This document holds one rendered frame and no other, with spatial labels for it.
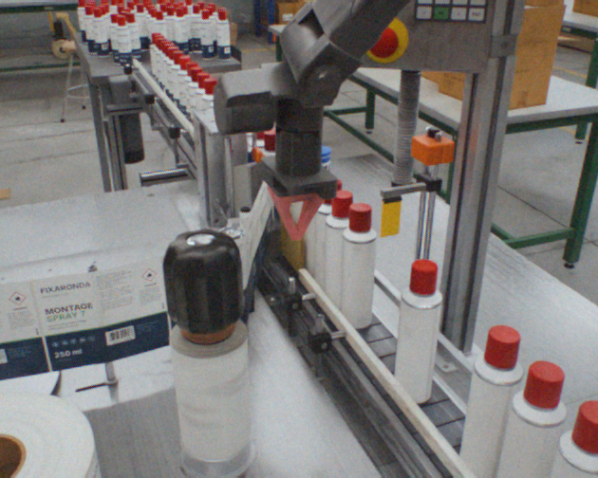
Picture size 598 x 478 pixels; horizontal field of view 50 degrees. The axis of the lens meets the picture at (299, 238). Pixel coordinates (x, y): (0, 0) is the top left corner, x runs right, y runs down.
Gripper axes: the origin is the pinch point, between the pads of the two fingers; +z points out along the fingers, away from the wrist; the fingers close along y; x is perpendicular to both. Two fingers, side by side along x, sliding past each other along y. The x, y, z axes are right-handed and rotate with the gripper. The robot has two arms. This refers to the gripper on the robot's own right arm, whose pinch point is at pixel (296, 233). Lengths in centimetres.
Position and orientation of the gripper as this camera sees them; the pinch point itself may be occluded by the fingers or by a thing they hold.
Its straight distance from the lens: 83.8
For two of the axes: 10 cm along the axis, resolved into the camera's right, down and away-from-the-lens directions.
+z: -0.2, 8.8, 4.7
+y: 3.8, 4.4, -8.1
